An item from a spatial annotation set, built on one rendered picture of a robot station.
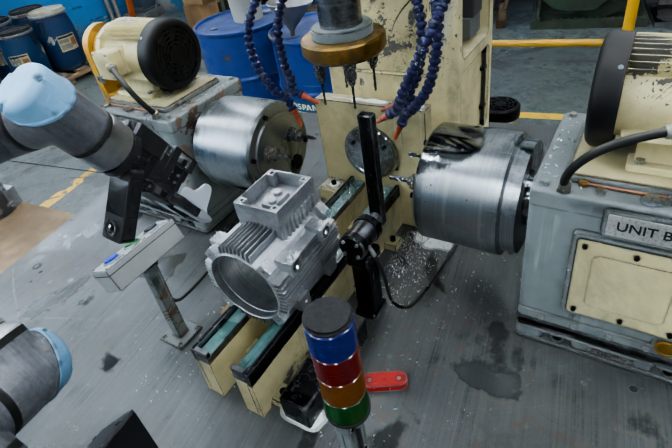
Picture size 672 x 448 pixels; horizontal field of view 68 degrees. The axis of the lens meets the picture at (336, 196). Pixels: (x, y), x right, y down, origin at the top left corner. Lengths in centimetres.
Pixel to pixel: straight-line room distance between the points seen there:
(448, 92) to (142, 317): 91
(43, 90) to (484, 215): 71
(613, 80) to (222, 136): 84
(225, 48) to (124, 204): 239
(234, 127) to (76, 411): 69
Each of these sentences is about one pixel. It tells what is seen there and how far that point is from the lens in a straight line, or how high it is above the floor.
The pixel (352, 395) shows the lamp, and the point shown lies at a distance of 67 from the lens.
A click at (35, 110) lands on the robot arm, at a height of 146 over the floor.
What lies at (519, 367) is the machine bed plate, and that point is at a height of 80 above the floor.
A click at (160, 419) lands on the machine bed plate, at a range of 111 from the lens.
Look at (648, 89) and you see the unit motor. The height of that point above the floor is 131.
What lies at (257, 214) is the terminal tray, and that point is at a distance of 91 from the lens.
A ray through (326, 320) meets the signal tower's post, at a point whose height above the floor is 122.
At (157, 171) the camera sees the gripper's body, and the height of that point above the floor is 130.
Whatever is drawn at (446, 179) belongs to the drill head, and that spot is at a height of 112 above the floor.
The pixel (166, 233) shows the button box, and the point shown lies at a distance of 107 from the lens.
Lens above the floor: 165
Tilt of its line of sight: 35 degrees down
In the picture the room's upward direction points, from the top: 10 degrees counter-clockwise
